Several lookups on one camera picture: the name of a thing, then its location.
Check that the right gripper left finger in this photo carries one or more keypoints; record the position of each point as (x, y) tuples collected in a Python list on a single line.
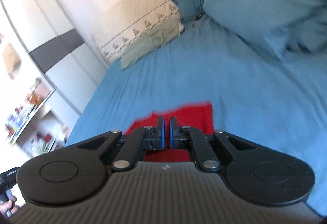
[(77, 172)]

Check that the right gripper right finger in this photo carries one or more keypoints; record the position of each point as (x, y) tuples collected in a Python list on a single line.
[(253, 172)]

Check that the red knit sweater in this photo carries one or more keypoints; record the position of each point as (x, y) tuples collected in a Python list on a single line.
[(196, 115)]

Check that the person's left hand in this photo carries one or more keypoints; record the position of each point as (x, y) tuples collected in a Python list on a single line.
[(9, 206)]

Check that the white shelf unit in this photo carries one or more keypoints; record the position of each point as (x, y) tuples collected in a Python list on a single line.
[(30, 124)]

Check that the blue bed sheet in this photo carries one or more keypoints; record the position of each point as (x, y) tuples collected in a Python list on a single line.
[(278, 104)]

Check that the white wardrobe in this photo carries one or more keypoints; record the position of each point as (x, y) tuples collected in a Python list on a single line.
[(57, 48)]

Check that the light blue duvet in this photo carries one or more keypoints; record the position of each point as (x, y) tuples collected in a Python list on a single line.
[(277, 26)]

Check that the green embroidered pillow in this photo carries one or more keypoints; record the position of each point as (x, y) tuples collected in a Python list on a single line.
[(151, 40)]

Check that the dark teal pillow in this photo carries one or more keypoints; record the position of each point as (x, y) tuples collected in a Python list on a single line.
[(190, 10)]

